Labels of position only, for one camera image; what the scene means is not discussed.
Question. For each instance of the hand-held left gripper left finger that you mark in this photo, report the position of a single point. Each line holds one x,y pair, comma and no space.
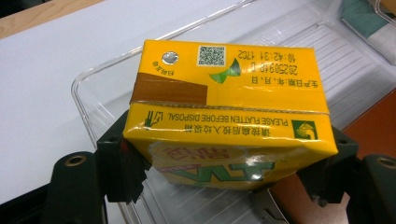
120,168

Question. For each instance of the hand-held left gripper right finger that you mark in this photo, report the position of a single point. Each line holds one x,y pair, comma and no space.
330,174

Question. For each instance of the brown carton box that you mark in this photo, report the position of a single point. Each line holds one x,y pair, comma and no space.
373,130

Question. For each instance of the clear plastic container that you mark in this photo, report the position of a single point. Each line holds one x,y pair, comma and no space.
327,62

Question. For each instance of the yellow drink carton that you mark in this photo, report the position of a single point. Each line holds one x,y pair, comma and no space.
230,93

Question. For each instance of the white tote bag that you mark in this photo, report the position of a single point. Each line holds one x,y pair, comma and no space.
361,15

